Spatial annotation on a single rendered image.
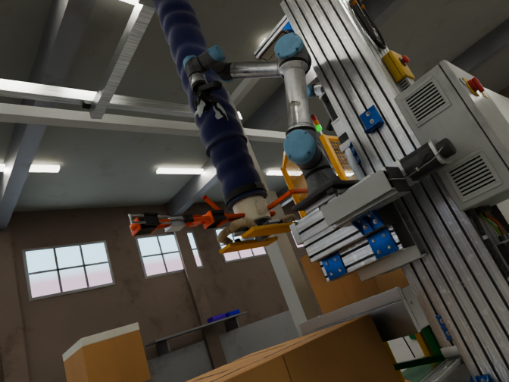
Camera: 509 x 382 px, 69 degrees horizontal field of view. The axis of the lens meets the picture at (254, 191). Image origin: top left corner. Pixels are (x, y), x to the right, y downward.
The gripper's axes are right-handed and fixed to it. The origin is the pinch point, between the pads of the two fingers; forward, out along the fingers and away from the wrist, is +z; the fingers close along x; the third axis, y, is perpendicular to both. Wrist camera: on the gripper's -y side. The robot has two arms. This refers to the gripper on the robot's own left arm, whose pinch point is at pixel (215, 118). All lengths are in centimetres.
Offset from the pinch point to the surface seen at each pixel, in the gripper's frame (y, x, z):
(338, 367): 11, -26, 111
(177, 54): 30, -20, -72
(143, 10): 59, -29, -143
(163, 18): 32, -21, -103
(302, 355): 12, -10, 101
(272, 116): 217, -340, -213
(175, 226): 27.8, 16.9, 36.9
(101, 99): 158, -32, -143
